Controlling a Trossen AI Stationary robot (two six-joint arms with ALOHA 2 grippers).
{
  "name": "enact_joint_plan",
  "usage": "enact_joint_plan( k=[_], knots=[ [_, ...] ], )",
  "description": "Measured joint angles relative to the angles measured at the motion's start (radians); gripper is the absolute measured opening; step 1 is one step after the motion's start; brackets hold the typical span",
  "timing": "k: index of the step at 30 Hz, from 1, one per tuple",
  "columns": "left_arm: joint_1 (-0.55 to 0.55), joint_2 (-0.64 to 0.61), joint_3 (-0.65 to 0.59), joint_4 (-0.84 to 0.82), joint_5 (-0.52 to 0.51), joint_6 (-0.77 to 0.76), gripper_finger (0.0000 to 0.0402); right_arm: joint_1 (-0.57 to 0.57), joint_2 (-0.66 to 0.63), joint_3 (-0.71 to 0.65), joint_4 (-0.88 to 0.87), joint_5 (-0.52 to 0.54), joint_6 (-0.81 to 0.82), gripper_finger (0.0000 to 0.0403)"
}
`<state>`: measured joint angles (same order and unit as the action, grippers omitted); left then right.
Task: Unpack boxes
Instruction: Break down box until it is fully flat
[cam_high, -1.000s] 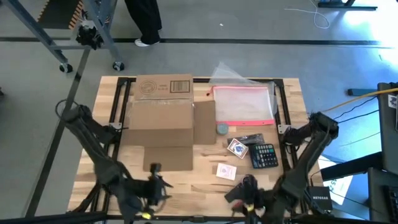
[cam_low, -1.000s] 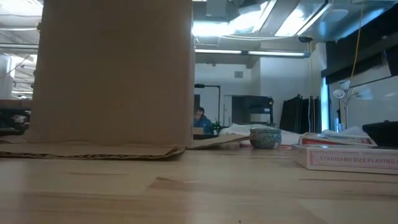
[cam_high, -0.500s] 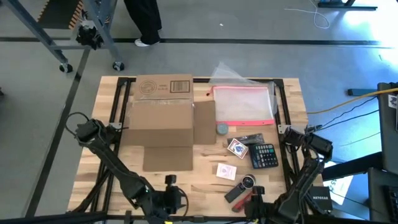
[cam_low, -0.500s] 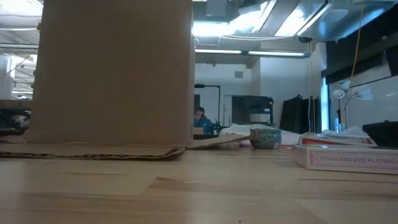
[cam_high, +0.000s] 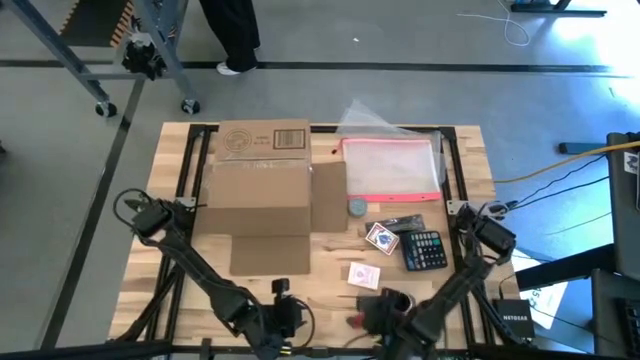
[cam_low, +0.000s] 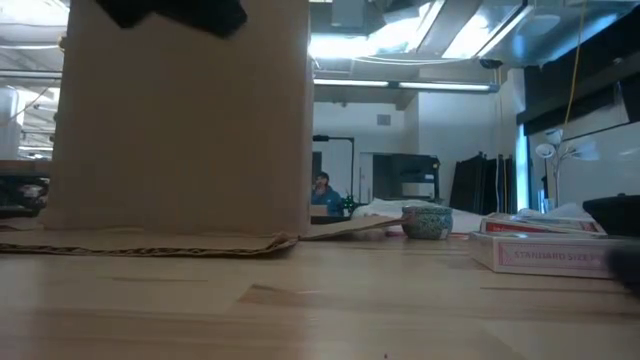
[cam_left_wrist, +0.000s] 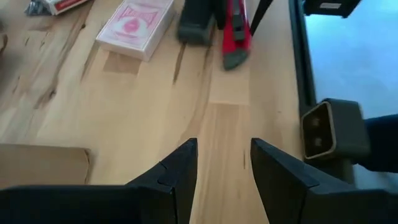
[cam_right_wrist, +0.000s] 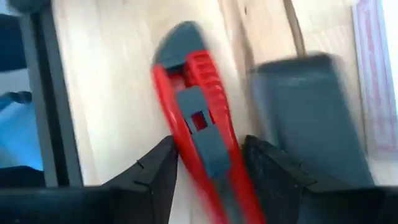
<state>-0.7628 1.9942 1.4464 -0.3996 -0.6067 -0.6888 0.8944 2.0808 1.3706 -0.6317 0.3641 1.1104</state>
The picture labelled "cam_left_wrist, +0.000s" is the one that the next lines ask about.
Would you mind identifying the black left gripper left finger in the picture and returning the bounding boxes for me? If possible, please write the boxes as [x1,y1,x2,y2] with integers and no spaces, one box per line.
[0,138,198,224]

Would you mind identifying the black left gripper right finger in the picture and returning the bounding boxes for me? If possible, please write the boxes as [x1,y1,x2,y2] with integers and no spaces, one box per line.
[250,138,398,224]

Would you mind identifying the brown cardboard box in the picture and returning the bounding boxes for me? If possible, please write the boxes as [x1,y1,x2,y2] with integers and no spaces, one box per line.
[0,143,91,189]

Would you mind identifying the red box cutter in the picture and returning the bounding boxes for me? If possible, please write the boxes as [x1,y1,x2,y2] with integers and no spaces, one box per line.
[221,0,253,72]

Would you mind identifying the pink playing card box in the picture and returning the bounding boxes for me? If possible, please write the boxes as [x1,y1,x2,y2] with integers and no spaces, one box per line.
[95,0,175,62]

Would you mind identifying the black pen pack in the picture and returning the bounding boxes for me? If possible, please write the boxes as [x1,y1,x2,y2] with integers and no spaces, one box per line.
[24,0,52,17]

